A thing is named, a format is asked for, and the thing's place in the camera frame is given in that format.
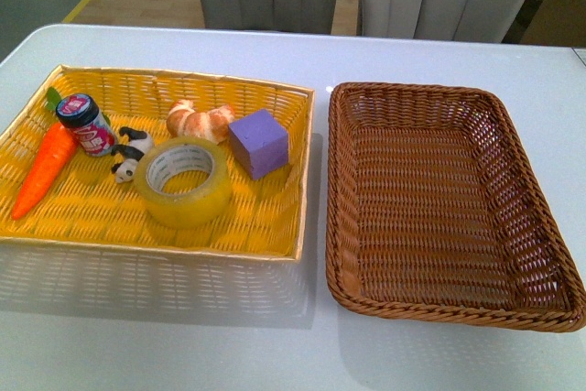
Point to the clear yellowish tape roll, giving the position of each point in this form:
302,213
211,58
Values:
166,161

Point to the brown wicker basket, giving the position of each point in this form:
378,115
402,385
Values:
434,213

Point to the yellow wicker basket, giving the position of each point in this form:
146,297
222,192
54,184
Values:
195,236

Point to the purple foam cube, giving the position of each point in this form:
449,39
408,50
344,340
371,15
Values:
259,143

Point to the toy croissant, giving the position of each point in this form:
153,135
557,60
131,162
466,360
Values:
184,120

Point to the panda figurine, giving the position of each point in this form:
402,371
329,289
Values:
139,143

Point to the small pink labelled jar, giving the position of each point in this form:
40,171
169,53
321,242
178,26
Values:
82,116

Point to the orange toy carrot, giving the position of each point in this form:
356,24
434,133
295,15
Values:
56,149

